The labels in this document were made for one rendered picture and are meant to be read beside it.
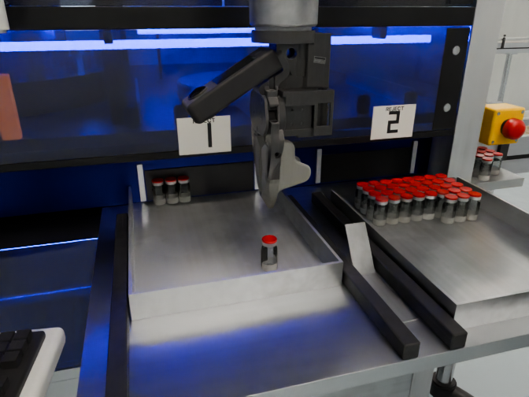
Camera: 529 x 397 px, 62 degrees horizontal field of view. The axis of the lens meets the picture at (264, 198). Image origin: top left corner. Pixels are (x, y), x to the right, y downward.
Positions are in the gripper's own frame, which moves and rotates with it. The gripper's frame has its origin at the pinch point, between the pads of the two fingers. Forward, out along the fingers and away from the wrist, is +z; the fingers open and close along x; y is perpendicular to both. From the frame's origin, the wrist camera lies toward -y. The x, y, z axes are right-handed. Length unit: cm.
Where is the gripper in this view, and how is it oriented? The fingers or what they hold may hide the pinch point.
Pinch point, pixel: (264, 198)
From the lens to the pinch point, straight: 56.4
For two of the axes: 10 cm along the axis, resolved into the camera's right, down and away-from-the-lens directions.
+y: 9.6, -1.0, 2.5
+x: -2.7, -3.7, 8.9
